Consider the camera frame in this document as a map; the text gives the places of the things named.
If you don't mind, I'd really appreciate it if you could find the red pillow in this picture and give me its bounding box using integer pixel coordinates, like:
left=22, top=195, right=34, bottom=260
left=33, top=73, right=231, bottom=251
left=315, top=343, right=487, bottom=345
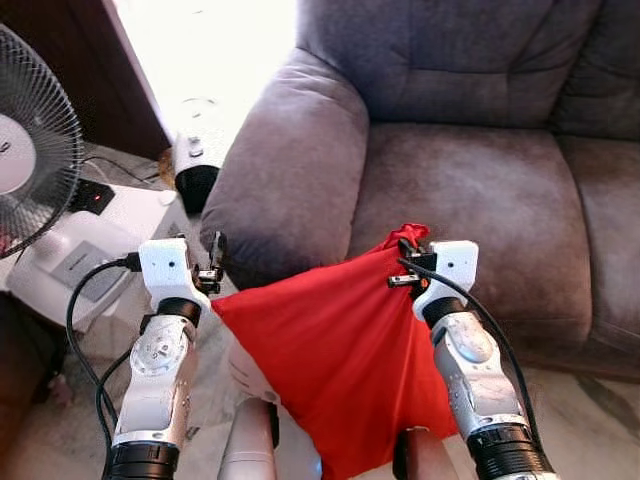
left=212, top=223, right=462, bottom=480

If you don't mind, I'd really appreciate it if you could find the brown grey fabric sofa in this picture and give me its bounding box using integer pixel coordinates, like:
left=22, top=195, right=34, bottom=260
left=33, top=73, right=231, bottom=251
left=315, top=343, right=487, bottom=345
left=200, top=0, right=640, bottom=382

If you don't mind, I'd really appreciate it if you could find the white and black cylinder device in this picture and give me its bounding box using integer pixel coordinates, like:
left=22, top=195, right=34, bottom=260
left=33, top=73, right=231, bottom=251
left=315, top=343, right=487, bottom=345
left=172, top=125, right=224, bottom=216

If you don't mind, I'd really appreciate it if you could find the black power adapter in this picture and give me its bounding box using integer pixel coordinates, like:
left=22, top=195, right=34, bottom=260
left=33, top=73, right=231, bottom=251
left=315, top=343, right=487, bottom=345
left=68, top=180, right=117, bottom=217

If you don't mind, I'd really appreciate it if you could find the silver left robot leg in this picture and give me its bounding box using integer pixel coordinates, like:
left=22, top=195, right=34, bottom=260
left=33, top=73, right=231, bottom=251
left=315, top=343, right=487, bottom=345
left=218, top=398, right=282, bottom=480

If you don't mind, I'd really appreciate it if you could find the silver robot leg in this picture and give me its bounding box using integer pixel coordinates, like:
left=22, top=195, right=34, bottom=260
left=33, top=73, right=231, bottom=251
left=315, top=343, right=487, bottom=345
left=393, top=425, right=462, bottom=480
left=218, top=398, right=282, bottom=480

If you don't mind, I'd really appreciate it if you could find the dark brown upholstered seat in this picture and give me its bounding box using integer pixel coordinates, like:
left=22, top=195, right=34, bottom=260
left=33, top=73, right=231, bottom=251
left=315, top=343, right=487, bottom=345
left=0, top=290, right=67, bottom=451

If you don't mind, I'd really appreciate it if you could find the silver right robot leg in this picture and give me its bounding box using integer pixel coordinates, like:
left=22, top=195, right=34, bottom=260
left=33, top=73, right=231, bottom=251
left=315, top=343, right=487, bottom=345
left=393, top=425, right=462, bottom=480

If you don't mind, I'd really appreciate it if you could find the dark wooden door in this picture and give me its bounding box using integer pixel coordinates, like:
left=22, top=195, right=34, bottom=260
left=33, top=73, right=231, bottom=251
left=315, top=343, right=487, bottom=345
left=0, top=0, right=171, bottom=161

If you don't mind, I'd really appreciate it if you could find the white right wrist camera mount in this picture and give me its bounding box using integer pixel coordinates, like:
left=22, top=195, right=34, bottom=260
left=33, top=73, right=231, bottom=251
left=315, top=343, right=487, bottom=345
left=412, top=240, right=480, bottom=321

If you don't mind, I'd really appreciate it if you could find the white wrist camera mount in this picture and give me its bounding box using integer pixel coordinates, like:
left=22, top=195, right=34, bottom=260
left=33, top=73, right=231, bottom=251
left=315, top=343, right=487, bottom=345
left=412, top=240, right=480, bottom=321
left=138, top=237, right=213, bottom=323

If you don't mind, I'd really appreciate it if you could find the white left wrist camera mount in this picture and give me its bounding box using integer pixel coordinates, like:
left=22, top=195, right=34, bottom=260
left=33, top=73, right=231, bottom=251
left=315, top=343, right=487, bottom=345
left=138, top=237, right=213, bottom=323

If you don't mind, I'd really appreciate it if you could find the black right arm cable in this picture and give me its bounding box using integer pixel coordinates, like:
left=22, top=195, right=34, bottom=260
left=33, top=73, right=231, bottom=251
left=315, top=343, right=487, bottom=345
left=398, top=257, right=542, bottom=443

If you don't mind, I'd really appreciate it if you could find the thin black power cord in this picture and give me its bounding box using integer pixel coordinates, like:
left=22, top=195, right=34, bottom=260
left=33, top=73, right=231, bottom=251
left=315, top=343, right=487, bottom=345
left=84, top=154, right=163, bottom=188

